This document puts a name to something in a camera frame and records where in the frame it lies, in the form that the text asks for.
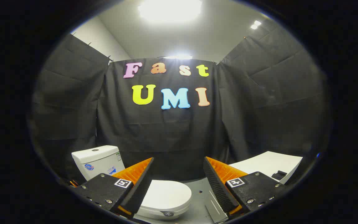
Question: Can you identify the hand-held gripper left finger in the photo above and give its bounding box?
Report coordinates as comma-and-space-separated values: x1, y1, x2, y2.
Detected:
73, 157, 154, 218

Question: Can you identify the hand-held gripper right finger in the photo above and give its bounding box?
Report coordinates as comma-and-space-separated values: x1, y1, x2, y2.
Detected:
203, 156, 288, 216

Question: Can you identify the white toilet lid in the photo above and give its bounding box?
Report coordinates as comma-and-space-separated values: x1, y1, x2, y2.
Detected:
140, 180, 192, 212

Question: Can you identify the white ceramic toilet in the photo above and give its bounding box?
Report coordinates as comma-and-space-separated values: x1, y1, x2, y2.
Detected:
71, 145, 192, 221

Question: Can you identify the grey drawer cabinet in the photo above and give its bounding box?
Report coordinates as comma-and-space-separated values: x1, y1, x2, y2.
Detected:
229, 152, 303, 184

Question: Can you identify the black backdrop cloth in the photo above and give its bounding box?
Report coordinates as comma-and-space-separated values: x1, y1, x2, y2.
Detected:
30, 30, 328, 184

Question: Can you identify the large ceiling light panel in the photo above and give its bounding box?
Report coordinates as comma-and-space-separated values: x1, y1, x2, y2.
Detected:
138, 0, 203, 23

